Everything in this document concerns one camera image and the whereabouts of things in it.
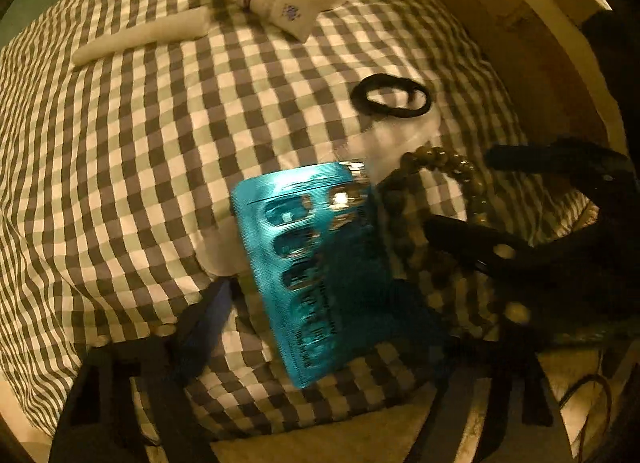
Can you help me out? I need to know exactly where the white cylindrical stick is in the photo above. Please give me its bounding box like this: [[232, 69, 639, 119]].
[[72, 7, 210, 67]]

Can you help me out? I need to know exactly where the teal blister pill pack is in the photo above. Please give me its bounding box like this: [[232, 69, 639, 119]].
[[231, 161, 401, 388]]

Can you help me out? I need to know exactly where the cardboard storage box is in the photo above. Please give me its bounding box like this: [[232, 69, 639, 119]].
[[441, 0, 627, 153]]

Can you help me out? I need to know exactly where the black hair tie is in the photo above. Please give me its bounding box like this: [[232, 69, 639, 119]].
[[349, 72, 433, 120]]

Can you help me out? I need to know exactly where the grey white checkered cloth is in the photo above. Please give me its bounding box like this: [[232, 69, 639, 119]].
[[1, 0, 525, 434]]

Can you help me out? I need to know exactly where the brown bead bracelet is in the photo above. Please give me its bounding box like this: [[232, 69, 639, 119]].
[[375, 144, 533, 339]]

